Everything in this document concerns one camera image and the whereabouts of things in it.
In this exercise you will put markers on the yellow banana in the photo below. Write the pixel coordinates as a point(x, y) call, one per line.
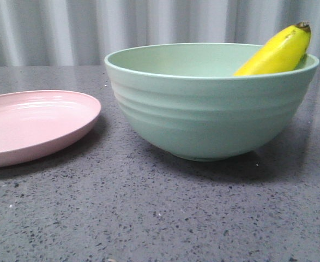
point(282, 52)

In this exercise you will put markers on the pink plate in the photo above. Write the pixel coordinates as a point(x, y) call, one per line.
point(34, 124)

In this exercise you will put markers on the green ribbed bowl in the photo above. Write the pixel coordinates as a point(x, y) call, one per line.
point(185, 98)

